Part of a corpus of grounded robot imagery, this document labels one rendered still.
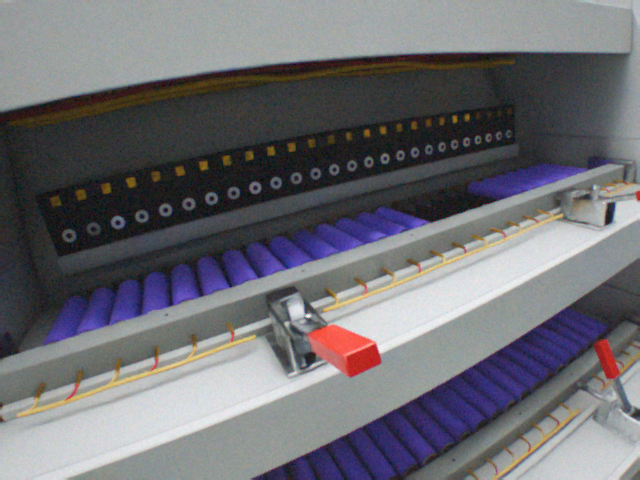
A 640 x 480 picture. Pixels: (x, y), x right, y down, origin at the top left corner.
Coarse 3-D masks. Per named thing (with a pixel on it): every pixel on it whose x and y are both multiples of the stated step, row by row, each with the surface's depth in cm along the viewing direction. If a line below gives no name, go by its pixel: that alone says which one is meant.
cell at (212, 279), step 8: (200, 264) 26; (208, 264) 25; (216, 264) 26; (200, 272) 25; (208, 272) 24; (216, 272) 24; (200, 280) 24; (208, 280) 23; (216, 280) 23; (224, 280) 23; (208, 288) 22; (216, 288) 21; (224, 288) 22
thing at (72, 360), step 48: (528, 192) 29; (384, 240) 24; (432, 240) 24; (240, 288) 20; (336, 288) 21; (384, 288) 21; (96, 336) 17; (144, 336) 17; (192, 336) 18; (0, 384) 15; (48, 384) 16
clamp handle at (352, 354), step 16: (288, 304) 16; (304, 320) 16; (304, 336) 14; (320, 336) 12; (336, 336) 12; (352, 336) 12; (320, 352) 12; (336, 352) 11; (352, 352) 10; (368, 352) 10; (352, 368) 10; (368, 368) 10
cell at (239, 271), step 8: (224, 256) 27; (232, 256) 26; (240, 256) 26; (224, 264) 26; (232, 264) 25; (240, 264) 24; (248, 264) 25; (232, 272) 24; (240, 272) 23; (248, 272) 23; (232, 280) 23; (240, 280) 22; (248, 280) 22
